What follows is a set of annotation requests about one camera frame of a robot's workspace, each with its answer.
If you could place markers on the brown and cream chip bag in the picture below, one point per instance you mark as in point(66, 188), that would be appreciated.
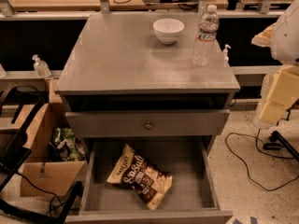
point(134, 171)

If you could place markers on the open grey middle drawer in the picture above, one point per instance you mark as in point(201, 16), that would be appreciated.
point(190, 200)

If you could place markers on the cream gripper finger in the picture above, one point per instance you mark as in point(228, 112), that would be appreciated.
point(280, 91)
point(264, 38)

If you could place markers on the green snack bags in box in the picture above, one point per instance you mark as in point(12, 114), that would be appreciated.
point(64, 146)

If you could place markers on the black chair frame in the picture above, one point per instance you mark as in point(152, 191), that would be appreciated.
point(14, 154)

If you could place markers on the clear plastic water bottle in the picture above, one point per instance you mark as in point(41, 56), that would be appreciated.
point(205, 36)

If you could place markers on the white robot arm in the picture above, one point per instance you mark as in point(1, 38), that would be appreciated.
point(285, 40)

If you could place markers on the white ceramic bowl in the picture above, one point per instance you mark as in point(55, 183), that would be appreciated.
point(168, 30)

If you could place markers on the open cardboard box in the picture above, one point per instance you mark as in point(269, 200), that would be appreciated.
point(42, 174)

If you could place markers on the closed grey top drawer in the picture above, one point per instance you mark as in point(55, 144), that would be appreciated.
point(142, 124)

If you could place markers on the small white pump bottle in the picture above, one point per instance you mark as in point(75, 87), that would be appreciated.
point(227, 47)

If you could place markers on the clear hand sanitizer bottle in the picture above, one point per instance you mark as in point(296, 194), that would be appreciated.
point(41, 67)

